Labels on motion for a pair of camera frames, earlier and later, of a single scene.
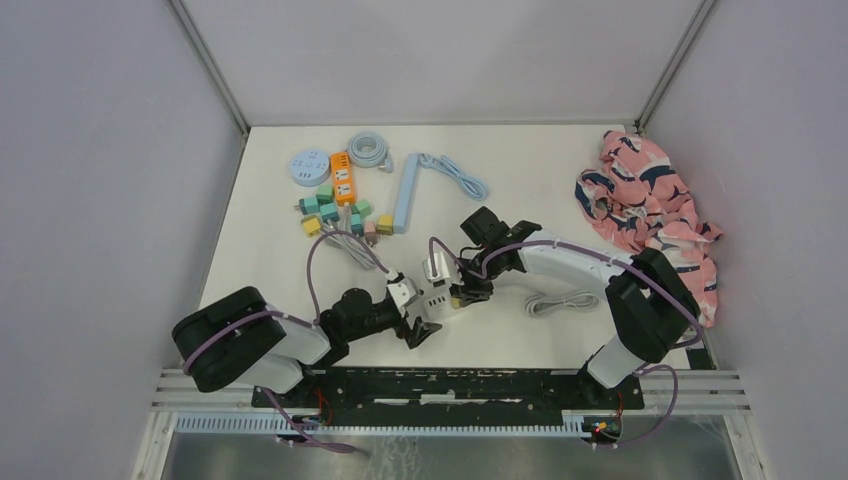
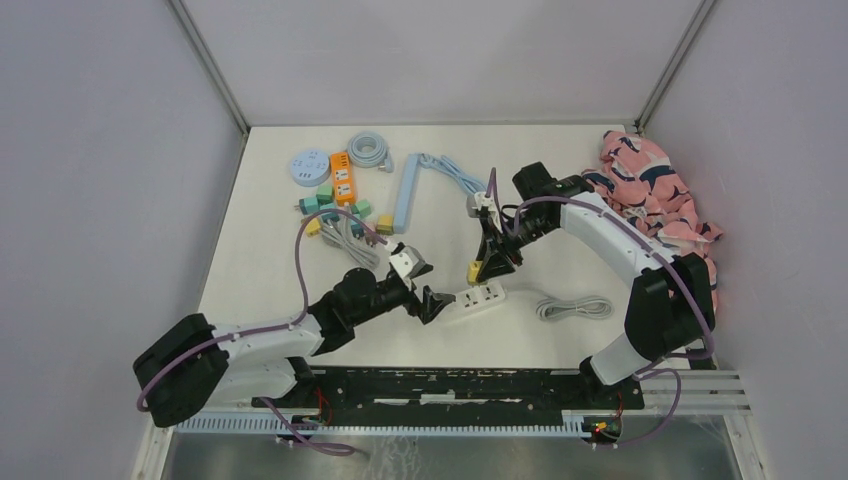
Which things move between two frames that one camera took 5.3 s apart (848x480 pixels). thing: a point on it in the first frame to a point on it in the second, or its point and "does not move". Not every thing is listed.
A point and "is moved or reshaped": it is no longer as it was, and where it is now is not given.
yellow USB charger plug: [312, 225] does not move
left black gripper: [417, 333] to [431, 305]
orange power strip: [343, 179] does not move
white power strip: [437, 303] is moved or reshaped
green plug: [325, 194] does not move
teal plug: [329, 212] does not move
